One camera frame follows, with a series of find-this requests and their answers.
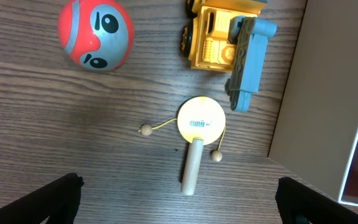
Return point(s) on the yellow grey toy truck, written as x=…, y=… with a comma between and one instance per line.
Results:
x=229, y=36

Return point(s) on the yellow wooden rattle drum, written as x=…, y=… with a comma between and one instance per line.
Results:
x=200, y=120

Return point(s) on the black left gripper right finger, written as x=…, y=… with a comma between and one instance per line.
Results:
x=298, y=204

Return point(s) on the white box pink interior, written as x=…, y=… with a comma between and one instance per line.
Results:
x=316, y=136

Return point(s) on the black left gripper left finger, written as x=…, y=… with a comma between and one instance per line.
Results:
x=56, y=202

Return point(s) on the red silver face ball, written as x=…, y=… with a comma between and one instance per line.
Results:
x=96, y=34

